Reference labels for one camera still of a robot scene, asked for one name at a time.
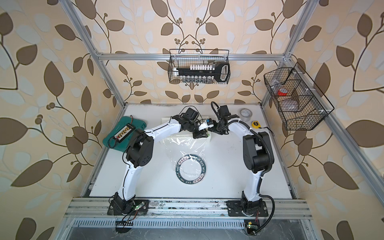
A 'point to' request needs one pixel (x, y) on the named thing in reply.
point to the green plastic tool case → (113, 143)
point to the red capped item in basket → (282, 92)
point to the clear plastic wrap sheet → (177, 146)
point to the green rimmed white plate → (190, 168)
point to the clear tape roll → (245, 114)
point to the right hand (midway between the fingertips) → (211, 129)
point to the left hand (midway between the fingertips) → (204, 129)
